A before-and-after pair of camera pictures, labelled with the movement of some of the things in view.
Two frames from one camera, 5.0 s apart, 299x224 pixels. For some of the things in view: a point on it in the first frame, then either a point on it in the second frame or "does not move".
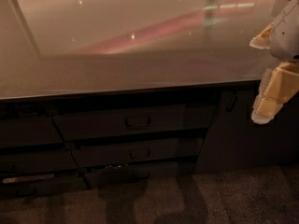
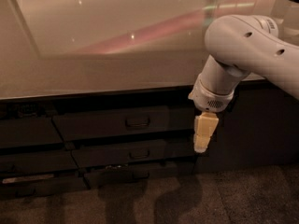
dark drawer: [41, 161] does not move
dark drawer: [42, 184] does not move
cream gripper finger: [278, 85] to [205, 125]
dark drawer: [28, 131] does not move
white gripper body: [286, 36] to [209, 99]
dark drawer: [140, 175] does not move
